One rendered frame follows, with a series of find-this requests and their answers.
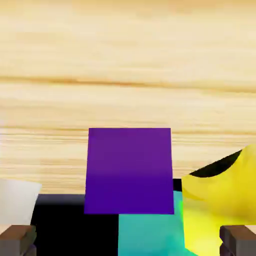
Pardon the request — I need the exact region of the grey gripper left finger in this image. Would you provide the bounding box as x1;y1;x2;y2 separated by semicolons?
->
0;224;38;256

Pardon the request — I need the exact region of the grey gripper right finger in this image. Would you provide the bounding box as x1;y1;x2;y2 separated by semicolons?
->
219;225;256;256

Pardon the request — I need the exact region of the small purple cube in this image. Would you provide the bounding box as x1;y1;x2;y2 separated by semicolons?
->
83;127;175;215

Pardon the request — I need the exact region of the large white box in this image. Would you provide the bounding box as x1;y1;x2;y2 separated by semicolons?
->
0;178;43;226

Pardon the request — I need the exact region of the large yellow box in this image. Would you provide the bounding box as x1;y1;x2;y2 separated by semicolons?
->
181;143;256;256

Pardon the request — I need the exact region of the large black box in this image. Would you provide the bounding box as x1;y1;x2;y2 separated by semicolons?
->
30;178;183;256

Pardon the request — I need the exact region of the large teal box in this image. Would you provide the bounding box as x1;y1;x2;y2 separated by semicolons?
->
117;189;199;256

